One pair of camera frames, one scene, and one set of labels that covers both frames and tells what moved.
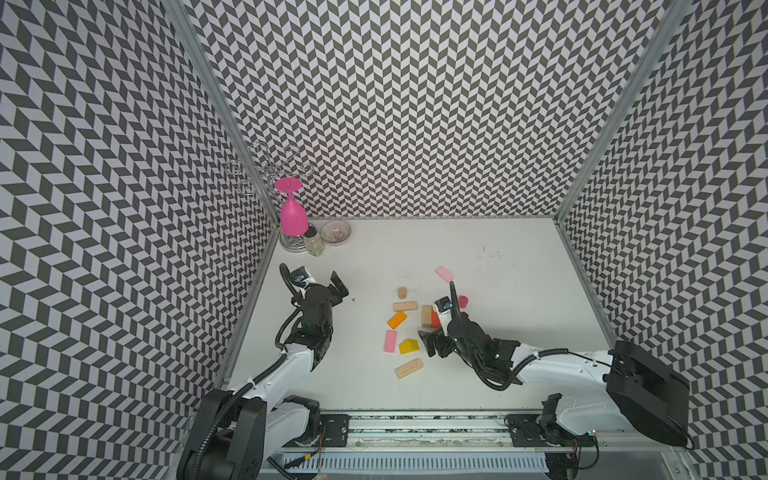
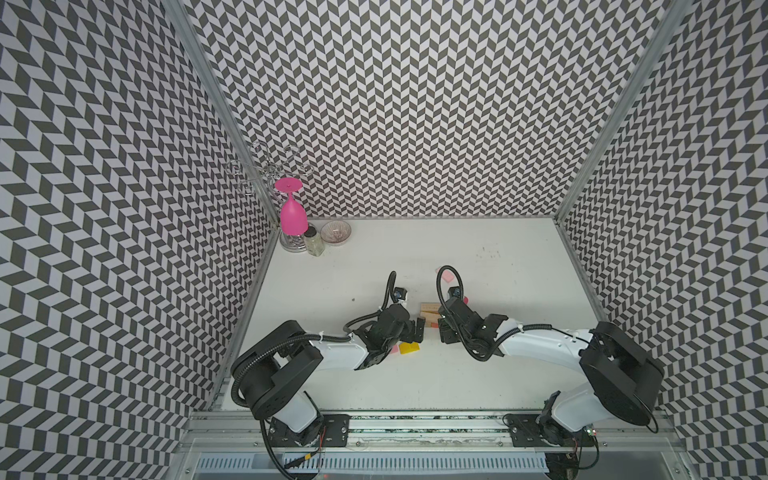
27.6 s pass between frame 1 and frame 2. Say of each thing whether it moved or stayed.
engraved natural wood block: moved
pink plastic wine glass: stayed
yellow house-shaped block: stayed
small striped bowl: stayed
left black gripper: moved
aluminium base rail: stayed
